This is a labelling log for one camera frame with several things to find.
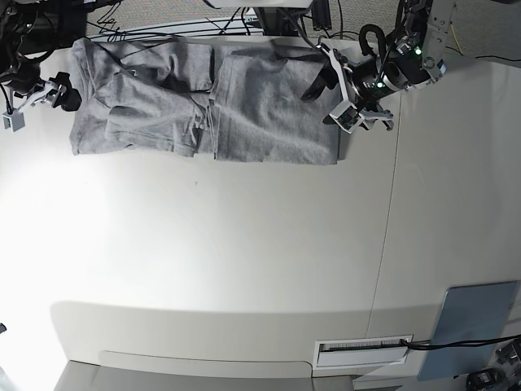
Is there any black device at corner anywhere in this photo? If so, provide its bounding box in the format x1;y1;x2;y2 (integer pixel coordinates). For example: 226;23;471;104
466;368;507;391

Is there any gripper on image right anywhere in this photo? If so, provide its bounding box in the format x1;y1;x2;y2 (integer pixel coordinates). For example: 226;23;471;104
315;43;407;134

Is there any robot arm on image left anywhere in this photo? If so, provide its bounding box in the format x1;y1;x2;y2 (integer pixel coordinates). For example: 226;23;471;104
1;1;82;132

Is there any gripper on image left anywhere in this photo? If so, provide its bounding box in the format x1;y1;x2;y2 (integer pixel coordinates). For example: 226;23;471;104
2;72;81;132

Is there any blue-grey flat pad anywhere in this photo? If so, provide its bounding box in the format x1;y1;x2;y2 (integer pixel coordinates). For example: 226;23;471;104
417;281;518;381

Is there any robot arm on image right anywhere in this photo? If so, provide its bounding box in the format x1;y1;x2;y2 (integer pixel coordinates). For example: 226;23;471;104
301;1;456;134

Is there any black cable bundle behind table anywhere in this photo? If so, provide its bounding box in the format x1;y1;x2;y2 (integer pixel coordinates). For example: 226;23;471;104
87;0;367;42

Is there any grey T-shirt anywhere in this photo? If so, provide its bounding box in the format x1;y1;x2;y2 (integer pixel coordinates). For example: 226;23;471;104
70;38;340;165

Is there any black cable on table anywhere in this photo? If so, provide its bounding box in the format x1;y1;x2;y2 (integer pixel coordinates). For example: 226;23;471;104
401;336;521;352

